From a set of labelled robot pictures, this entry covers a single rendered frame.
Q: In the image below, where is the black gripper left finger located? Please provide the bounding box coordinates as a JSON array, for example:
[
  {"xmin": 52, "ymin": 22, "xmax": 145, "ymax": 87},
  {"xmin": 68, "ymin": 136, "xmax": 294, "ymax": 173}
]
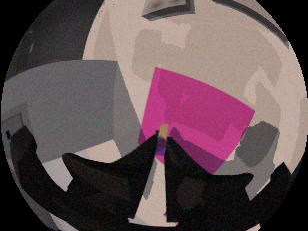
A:
[{"xmin": 62, "ymin": 135, "xmax": 158, "ymax": 219}]

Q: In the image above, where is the magenta translucent square zone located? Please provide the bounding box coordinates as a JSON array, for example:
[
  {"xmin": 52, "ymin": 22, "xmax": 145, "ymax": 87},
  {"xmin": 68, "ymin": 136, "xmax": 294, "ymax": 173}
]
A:
[{"xmin": 138, "ymin": 67, "xmax": 255, "ymax": 175}]

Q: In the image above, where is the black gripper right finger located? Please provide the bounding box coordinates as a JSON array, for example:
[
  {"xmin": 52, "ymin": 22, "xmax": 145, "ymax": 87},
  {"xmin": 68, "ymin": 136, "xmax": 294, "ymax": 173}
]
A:
[{"xmin": 165, "ymin": 136, "xmax": 254, "ymax": 223}]

